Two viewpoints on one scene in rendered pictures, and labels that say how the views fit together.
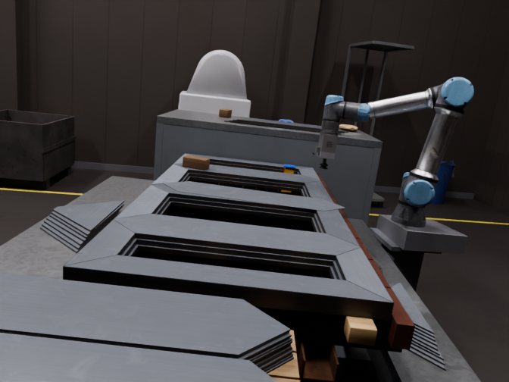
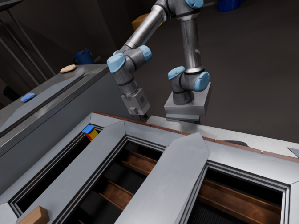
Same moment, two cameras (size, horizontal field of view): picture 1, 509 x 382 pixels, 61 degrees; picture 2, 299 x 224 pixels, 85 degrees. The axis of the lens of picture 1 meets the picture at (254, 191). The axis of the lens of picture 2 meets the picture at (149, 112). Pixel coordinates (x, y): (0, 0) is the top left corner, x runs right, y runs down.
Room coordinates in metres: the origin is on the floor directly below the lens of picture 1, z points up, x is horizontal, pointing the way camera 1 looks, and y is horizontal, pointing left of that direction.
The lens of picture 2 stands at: (1.38, 0.12, 1.46)
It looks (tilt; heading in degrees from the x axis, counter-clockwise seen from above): 37 degrees down; 317
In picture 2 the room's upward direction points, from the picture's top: 22 degrees counter-clockwise
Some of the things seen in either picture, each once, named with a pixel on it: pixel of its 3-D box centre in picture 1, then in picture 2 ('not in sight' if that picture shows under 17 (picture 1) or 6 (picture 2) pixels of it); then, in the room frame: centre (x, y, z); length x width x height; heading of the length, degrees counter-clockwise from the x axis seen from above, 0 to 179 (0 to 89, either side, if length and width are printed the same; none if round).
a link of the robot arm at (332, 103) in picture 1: (333, 108); (120, 69); (1.89, -0.30, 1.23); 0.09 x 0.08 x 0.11; 76
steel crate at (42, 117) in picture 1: (24, 148); not in sight; (4.50, 2.51, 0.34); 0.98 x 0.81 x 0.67; 9
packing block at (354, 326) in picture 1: (360, 330); not in sight; (0.85, -0.27, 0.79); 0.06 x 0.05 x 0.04; 91
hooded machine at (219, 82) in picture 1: (210, 122); not in sight; (4.97, 0.59, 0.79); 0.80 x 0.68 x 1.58; 99
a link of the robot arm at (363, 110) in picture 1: (356, 112); (136, 58); (1.89, -0.40, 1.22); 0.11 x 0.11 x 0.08; 76
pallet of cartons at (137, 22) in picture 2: not in sight; (145, 23); (5.88, -5.69, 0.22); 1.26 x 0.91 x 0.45; 99
